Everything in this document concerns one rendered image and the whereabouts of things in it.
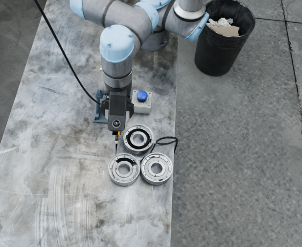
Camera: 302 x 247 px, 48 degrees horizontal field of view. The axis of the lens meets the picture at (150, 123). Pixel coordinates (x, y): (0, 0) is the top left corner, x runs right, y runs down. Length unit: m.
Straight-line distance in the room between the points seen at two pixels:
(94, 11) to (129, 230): 0.65
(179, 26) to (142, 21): 0.47
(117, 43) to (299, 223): 1.67
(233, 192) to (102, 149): 1.08
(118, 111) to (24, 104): 0.52
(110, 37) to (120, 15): 0.10
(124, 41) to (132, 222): 0.59
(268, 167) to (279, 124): 0.33
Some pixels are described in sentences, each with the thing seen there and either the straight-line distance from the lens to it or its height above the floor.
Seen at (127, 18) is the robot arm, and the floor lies 1.30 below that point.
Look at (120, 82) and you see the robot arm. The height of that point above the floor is 1.20.
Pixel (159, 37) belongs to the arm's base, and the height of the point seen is 0.86.
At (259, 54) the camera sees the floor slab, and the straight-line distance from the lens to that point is 2.70.
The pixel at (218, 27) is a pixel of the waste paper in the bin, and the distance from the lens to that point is 2.32.
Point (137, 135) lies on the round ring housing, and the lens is 1.20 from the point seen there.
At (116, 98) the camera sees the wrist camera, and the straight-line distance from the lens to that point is 0.89.
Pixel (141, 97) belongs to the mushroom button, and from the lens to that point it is 1.21.
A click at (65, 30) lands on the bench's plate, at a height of 0.80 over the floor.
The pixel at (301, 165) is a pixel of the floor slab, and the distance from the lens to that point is 2.31.
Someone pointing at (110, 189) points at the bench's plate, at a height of 0.80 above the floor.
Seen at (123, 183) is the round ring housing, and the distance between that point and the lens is 1.10.
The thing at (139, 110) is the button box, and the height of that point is 0.82.
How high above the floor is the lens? 1.88
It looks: 60 degrees down
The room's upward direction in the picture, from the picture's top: 8 degrees clockwise
